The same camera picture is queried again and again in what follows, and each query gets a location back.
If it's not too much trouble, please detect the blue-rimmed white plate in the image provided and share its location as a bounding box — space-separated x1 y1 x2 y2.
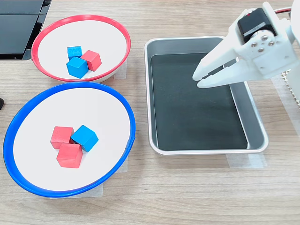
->
2 81 136 198

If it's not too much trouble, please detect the red-rimmed white plate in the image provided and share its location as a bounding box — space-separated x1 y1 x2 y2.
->
30 15 132 83

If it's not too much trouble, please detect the translucent tape sheet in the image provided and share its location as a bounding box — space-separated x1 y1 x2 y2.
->
271 75 300 138

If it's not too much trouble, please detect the clear tape strip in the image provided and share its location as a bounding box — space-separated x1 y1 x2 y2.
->
50 181 104 199
113 57 128 80
114 159 128 173
226 153 268 168

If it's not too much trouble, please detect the steel tray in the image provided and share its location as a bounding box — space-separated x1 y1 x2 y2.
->
143 35 270 156

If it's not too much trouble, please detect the pale perforated plate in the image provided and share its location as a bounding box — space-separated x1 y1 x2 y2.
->
280 70 300 110

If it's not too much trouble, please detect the black flat device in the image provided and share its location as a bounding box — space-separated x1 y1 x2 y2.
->
0 0 52 61

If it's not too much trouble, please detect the blue cube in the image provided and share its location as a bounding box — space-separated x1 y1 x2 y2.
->
70 124 99 153
66 56 89 79
67 45 83 61

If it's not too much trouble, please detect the red cube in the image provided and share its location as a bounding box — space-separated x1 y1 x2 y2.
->
50 126 75 150
80 50 102 72
56 143 83 169

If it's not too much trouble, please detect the black tray mat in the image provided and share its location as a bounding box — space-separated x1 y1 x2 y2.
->
150 52 248 151

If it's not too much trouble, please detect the red black white cable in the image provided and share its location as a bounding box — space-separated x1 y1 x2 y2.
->
273 6 293 15

